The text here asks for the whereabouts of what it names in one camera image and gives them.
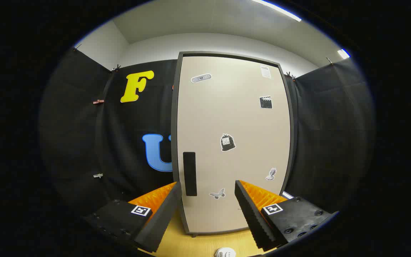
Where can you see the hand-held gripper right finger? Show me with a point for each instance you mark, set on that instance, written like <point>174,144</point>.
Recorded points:
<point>252,214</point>

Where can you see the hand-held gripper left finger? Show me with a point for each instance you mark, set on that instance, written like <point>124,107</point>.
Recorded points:
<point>166,214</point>

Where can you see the white canvas shoe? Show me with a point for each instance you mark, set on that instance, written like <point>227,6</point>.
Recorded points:
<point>225,252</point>

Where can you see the dark gray shoe cabinet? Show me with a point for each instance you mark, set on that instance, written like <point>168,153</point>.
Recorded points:
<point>174,107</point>

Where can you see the black backdrop cloth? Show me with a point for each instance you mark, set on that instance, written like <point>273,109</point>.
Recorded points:
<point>120,150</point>

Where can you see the pink clothespin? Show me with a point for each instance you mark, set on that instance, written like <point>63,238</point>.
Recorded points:
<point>98,101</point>

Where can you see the black cloth clip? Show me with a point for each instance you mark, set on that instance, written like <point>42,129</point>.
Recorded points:
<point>290,75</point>
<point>329,60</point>
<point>116,67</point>
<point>77,46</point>

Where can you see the small ceiling light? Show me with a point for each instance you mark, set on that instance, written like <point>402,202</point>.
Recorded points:
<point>343,53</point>

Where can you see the long ceiling light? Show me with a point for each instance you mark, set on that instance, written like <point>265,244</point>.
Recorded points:
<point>277,10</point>

